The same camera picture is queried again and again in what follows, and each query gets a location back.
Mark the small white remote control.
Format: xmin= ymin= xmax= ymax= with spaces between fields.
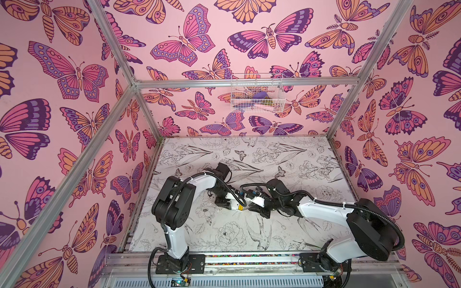
xmin=227 ymin=199 xmax=247 ymax=211

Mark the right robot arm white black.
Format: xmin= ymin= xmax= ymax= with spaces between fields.
xmin=245 ymin=178 xmax=405 ymax=269

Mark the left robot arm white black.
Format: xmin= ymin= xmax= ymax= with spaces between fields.
xmin=151 ymin=163 xmax=232 ymax=260

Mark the green circuit board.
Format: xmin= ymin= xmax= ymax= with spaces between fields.
xmin=170 ymin=277 xmax=191 ymax=288

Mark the purple item in basket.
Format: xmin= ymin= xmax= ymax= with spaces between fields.
xmin=252 ymin=91 xmax=271 ymax=102

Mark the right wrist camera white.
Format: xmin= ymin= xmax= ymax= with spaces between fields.
xmin=244 ymin=191 xmax=265 ymax=207

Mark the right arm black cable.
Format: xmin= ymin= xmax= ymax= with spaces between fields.
xmin=239 ymin=182 xmax=406 ymax=252

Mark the white wire basket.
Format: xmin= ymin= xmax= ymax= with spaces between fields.
xmin=229 ymin=76 xmax=286 ymax=114

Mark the aluminium cage frame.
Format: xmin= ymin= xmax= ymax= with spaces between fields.
xmin=0 ymin=0 xmax=413 ymax=288

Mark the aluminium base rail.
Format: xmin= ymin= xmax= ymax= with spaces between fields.
xmin=101 ymin=251 xmax=412 ymax=288

